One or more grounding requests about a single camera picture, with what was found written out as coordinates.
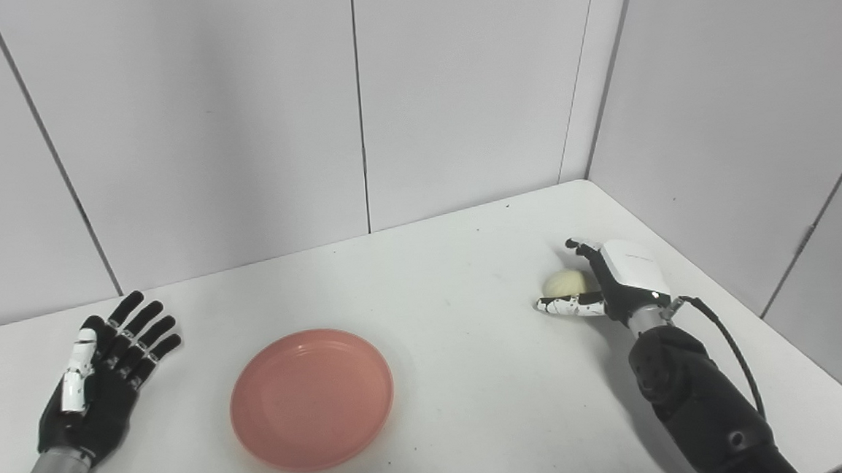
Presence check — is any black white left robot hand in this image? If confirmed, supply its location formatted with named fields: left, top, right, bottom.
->
left=28, top=288, right=190, bottom=472

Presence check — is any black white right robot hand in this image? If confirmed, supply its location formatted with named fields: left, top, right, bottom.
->
left=531, top=232, right=674, bottom=333

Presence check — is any cream steamed bun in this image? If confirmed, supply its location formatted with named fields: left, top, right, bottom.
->
left=542, top=268, right=602, bottom=301

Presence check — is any pink round plate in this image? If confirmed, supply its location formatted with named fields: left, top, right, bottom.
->
left=225, top=325, right=399, bottom=473

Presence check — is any metal door hinge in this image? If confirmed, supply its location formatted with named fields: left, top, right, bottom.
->
left=795, top=223, right=819, bottom=257

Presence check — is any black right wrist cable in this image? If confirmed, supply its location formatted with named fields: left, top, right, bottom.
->
left=663, top=291, right=768, bottom=427

